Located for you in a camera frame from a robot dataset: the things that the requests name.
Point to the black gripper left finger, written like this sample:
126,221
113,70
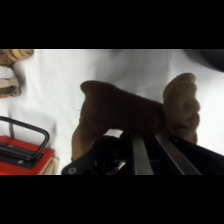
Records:
141,155

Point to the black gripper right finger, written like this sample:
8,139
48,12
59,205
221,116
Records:
175,156

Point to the brown plush deer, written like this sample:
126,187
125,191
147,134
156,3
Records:
116,108

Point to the black bowl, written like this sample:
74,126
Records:
208,58

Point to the wooden box with red side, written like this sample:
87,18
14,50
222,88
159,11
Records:
23,156

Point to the striped plush tiger toy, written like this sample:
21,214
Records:
11,71

